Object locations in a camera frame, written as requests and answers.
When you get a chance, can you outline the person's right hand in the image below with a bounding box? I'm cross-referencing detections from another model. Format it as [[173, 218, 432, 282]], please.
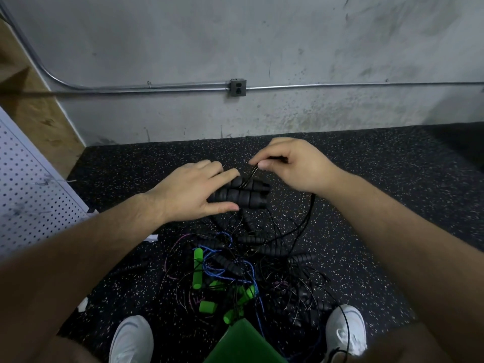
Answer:
[[249, 137, 345, 197]]

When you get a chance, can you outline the person's left hand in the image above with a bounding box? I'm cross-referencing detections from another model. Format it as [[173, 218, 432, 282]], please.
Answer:
[[145, 159, 241, 224]]

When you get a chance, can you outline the black thin-cord jump rope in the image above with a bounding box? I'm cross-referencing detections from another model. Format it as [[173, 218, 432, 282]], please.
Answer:
[[208, 158, 317, 247]]

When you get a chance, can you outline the pile of jump ropes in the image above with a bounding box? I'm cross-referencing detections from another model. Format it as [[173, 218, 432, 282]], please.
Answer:
[[155, 215, 341, 337]]

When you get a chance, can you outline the white pegboard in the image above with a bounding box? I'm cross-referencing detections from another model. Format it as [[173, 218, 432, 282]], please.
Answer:
[[0, 108, 95, 258]]

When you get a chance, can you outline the person's right forearm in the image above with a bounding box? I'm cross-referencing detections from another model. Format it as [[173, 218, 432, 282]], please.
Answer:
[[329, 171, 484, 363]]

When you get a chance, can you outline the person's left forearm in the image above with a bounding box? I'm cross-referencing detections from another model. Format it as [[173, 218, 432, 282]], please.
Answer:
[[0, 191, 163, 363]]

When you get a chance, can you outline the grey electrical junction box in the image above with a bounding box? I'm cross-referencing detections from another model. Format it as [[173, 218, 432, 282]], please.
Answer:
[[229, 78, 248, 97]]

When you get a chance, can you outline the metal conduit pipe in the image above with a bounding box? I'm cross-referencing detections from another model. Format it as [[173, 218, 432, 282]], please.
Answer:
[[0, 11, 484, 94]]

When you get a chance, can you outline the white left shoe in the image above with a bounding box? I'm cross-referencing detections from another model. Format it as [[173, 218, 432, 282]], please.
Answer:
[[109, 315, 154, 363]]

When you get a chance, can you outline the white shoe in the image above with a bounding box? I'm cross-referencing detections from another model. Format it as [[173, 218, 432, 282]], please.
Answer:
[[325, 304, 368, 363], [109, 315, 154, 363]]

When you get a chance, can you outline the white right shoe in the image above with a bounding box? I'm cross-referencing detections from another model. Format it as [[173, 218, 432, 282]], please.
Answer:
[[325, 304, 368, 363]]

